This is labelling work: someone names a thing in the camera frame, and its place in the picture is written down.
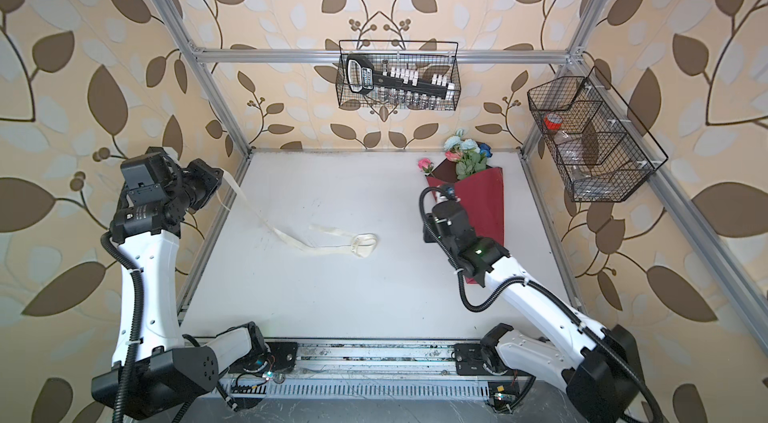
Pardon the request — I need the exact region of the dark red wrapping paper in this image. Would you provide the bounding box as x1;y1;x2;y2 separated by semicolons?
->
426;160;509;255

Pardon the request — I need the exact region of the light blue fake rose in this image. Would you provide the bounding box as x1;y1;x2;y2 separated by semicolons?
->
443;129;490;181

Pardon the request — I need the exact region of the pink fake rose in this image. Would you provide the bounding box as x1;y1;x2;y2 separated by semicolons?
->
445;151;463;163

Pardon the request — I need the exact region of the magenta fake rose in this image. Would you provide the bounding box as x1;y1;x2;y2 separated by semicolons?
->
417;158;436;177

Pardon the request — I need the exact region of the cream ribbon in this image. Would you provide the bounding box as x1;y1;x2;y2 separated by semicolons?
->
215;167;380;259

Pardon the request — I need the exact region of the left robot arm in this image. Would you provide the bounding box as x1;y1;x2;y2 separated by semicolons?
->
91;147;269;422

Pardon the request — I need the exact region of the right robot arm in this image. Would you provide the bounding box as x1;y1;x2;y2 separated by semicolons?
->
419;198;665;422

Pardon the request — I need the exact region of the plastic bottle red cap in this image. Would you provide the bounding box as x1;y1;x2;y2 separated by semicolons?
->
542;112;601;175

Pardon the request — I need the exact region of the black tool in basket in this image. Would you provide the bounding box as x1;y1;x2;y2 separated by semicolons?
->
339;53;461;101

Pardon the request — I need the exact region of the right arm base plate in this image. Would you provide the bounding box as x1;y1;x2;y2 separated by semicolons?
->
452;343;515;377

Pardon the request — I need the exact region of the right wire basket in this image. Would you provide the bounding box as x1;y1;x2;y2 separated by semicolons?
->
527;67;669;203

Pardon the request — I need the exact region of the wire basket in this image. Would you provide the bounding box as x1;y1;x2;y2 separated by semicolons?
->
335;38;461;113
527;67;669;203

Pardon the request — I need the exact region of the back wire basket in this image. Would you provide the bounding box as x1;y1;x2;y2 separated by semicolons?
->
335;38;461;113

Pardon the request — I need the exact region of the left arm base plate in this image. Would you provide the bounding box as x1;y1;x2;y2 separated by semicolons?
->
229;340;299;375

